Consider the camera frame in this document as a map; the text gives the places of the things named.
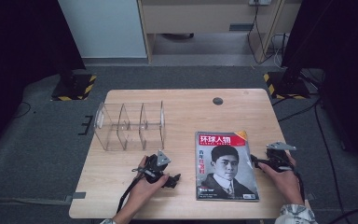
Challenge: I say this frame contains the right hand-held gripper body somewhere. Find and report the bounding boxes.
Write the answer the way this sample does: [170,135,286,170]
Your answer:
[265,141,297,173]

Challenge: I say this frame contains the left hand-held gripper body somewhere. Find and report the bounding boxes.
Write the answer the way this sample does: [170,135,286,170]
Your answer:
[131,149,172,185]

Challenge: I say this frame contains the magazine with portrait cover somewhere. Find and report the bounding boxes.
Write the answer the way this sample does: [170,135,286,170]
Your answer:
[194,130,261,203]

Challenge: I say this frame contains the person's left hand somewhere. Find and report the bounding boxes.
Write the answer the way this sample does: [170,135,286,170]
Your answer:
[130,155,171,207]

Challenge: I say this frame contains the person's right hand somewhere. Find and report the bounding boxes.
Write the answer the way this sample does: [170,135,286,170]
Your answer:
[258,153,305,205]

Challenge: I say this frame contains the clear acrylic divider rack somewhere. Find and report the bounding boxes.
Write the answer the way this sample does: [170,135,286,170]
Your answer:
[93,100,167,152]

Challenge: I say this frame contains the black stand with striped base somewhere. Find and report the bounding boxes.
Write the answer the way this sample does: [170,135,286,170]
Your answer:
[263,64,312,101]
[50,59,98,102]

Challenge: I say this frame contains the black tape floor mark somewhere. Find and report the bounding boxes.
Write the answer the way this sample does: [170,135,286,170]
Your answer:
[77,115,94,136]

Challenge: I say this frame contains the black curtain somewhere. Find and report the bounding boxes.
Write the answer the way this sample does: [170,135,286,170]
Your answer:
[0,0,87,162]
[280,0,358,180]

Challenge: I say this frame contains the white cabinet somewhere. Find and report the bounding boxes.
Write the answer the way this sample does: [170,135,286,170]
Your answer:
[57,0,148,60]

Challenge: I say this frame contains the light wooden desk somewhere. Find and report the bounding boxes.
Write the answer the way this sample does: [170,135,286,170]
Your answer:
[136,0,303,65]

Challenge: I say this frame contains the white power strip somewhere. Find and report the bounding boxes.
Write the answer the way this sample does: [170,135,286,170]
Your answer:
[248,0,273,7]

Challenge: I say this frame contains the left hand-held gripper cable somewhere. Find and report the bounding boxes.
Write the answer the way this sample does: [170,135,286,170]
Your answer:
[116,169,145,215]

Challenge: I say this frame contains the hand-held gripper cable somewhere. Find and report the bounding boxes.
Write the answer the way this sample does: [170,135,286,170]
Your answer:
[116,169,145,215]
[288,157,306,203]

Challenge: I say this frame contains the right hand-held gripper cable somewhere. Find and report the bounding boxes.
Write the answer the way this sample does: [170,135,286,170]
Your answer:
[288,157,306,203]

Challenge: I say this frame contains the long black floor cable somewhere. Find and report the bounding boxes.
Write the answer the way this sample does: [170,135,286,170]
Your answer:
[313,102,345,224]

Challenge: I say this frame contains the thick black floor cable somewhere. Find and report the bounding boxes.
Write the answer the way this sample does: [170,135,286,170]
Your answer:
[326,207,358,224]

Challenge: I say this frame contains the white cable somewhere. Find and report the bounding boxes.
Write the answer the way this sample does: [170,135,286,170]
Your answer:
[269,32,289,70]

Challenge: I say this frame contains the black power cable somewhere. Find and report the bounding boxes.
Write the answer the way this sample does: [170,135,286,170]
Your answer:
[246,4,278,65]

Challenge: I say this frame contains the thin black floor cable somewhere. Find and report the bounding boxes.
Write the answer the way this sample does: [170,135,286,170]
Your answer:
[12,101,33,119]

